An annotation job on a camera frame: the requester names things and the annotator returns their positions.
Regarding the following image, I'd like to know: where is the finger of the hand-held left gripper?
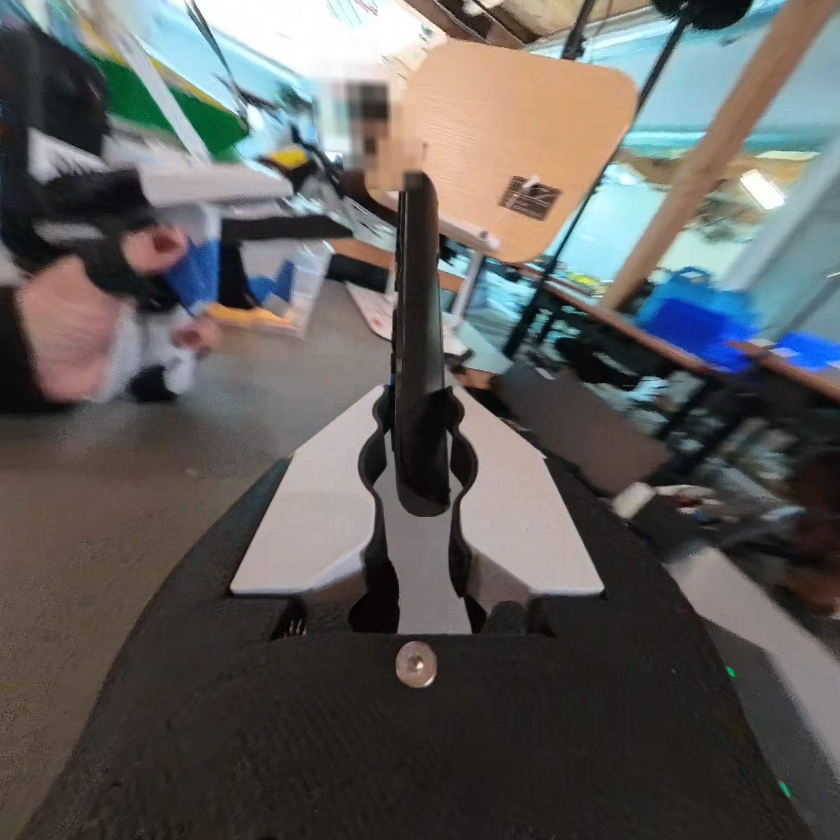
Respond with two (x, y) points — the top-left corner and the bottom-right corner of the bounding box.
(138, 164), (294, 204)
(220, 213), (355, 242)

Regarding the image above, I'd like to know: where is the wooden desk with black legs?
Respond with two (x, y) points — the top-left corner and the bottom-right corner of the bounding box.
(328, 236), (723, 382)
(728, 338), (840, 401)

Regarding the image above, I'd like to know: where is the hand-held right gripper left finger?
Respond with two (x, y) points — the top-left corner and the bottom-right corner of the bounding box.
(230, 384), (400, 611)

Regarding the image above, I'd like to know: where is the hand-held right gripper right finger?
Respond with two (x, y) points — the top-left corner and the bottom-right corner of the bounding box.
(448, 386), (605, 598)

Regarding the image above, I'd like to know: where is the wooden support post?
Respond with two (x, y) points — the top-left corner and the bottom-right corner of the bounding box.
(600, 0), (840, 309)

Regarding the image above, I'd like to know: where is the black and white robot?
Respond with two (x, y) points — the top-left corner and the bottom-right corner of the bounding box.
(262, 125), (368, 217)

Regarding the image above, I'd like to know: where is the person's left hand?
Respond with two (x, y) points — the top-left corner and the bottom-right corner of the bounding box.
(16, 226), (224, 403)

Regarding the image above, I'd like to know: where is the black remote control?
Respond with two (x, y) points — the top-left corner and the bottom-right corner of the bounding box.
(392, 172), (455, 518)

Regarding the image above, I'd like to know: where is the flat blue plastic bin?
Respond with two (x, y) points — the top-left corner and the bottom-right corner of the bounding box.
(768, 331), (840, 368)

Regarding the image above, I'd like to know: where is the black round disc on pole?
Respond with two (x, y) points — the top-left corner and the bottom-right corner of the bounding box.
(637, 0), (756, 99)

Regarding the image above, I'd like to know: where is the black tripod pole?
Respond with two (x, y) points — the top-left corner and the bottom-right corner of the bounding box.
(558, 0), (598, 60)

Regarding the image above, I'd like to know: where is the wooden panel on white stand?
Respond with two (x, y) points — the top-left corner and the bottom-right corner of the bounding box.
(364, 39), (639, 368)

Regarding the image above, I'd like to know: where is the blue plastic bin with handle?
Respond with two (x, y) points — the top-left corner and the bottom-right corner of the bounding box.
(637, 266), (762, 371)

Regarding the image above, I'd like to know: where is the clear plastic storage bin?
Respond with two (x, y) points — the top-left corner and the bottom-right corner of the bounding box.
(223, 239), (334, 340)

